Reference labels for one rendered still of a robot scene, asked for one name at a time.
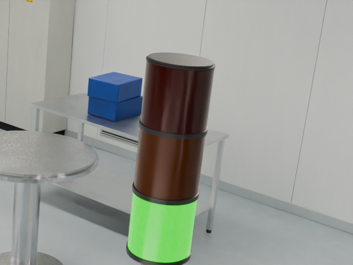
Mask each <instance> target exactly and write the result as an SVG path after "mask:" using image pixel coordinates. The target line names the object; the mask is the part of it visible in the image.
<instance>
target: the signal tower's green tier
mask: <svg viewBox="0 0 353 265"><path fill-rule="evenodd" d="M196 203H197V200H196V201H195V202H193V203H190V204H187V205H179V206H169V205H160V204H156V203H151V202H148V201H145V200H143V199H141V198H139V197H137V196H136V195H135V194H134V193H133V196H132V206H131V216H130V226H129V236H128V248H129V250H130V251H131V252H132V253H133V254H134V255H136V256H137V257H139V258H142V259H144V260H148V261H153V262H163V263H167V262H176V261H180V260H183V259H185V258H186V257H187V256H188V255H189V254H190V250H191V242H192V234H193V226H194V218H195V211H196Z"/></svg>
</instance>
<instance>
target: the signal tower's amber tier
mask: <svg viewBox="0 0 353 265"><path fill-rule="evenodd" d="M204 144H205V136H204V137H202V138H198V139H187V140H186V139H170V138H163V137H159V136H155V135H152V134H149V133H147V132H145V131H143V130H141V129H139V139H138V149H137V159H136V169H135V176H134V187H135V188H136V190H137V191H139V192H140V193H142V194H144V195H146V196H149V197H152V198H157V199H163V200H185V199H190V198H192V197H194V196H196V195H197V194H198V190H199V183H200V175H201V167H202V159H203V152H204Z"/></svg>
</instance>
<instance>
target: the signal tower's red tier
mask: <svg viewBox="0 0 353 265"><path fill-rule="evenodd" d="M213 76H214V69H211V70H201V71H197V70H180V69H173V68H167V67H162V66H158V65H155V64H153V63H150V62H148V61H147V62H146V72H145V78H144V88H143V99H142V108H141V119H140V121H141V123H142V124H143V125H144V126H146V127H148V128H151V129H154V130H157V131H161V132H165V133H172V134H197V133H201V132H204V131H205V130H206V128H207V120H208V115H209V107H210V100H211V92H212V84H213Z"/></svg>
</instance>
